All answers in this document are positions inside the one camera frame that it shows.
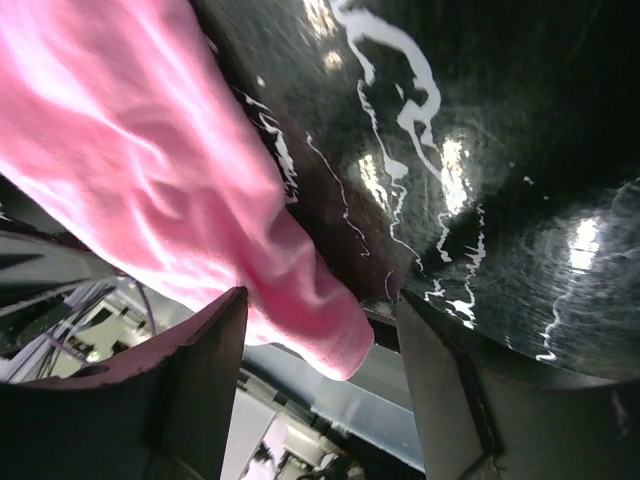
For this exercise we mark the black marbled table mat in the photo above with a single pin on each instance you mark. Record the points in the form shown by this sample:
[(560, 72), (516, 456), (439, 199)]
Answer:
[(481, 155)]

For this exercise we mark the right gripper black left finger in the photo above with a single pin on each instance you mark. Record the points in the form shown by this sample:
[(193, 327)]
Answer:
[(157, 410)]

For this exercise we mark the pink t shirt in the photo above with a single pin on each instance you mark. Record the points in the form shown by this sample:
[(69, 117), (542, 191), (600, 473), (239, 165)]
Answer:
[(117, 121)]

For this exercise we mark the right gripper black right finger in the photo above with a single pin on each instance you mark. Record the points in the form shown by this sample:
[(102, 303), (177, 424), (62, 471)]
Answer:
[(484, 411)]

